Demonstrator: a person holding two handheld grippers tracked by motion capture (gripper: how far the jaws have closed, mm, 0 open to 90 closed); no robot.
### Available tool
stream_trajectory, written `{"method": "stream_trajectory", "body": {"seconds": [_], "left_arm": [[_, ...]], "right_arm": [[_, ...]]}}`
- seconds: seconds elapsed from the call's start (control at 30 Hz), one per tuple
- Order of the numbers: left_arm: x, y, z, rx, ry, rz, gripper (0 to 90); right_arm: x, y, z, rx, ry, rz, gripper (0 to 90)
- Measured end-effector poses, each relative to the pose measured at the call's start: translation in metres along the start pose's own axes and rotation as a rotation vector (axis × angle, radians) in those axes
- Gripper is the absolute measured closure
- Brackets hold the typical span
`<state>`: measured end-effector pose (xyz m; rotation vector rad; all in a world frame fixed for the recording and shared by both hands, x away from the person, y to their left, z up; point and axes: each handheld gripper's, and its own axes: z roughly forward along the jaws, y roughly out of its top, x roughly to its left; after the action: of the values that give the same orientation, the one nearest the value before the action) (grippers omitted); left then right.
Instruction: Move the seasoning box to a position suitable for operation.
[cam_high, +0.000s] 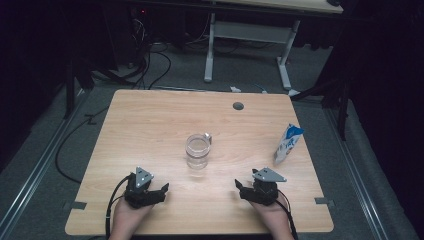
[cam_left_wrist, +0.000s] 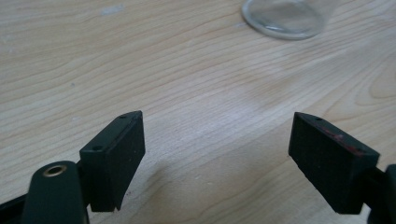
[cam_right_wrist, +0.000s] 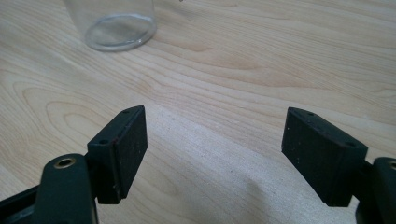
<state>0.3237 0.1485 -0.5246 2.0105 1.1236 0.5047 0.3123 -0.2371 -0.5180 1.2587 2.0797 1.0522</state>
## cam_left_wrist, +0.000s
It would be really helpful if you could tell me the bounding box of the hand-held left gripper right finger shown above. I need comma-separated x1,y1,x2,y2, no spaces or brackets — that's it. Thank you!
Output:
288,111,381,215

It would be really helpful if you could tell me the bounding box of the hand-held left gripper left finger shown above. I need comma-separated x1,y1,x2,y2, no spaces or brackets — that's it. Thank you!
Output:
78,110,147,213

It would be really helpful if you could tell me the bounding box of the glass jar with hinged lid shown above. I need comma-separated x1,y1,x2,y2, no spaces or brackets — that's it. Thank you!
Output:
241,0,335,41

